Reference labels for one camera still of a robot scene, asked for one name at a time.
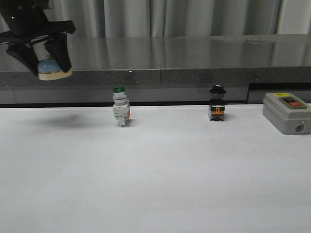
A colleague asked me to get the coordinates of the grey stone counter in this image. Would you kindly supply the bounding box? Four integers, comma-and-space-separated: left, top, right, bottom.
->
0, 34, 311, 105

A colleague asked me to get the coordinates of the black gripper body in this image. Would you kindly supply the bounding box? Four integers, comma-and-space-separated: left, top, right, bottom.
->
0, 0, 76, 44

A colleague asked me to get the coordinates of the grey on-off switch box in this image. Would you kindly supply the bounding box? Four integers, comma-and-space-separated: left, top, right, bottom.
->
263, 92, 311, 134

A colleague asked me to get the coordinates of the blue desk bell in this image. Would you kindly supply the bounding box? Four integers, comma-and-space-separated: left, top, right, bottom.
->
38, 55, 73, 81

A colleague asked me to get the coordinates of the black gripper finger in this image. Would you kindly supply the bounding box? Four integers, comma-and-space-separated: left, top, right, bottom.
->
45, 33, 72, 72
6, 41, 39, 76

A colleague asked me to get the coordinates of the grey curtain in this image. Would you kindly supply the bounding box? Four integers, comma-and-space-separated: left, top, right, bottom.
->
32, 0, 311, 38

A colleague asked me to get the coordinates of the green push button switch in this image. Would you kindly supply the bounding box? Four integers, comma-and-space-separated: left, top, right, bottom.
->
113, 86, 131, 127

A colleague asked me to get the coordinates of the black selector switch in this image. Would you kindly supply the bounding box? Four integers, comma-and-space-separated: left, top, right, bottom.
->
208, 84, 226, 121

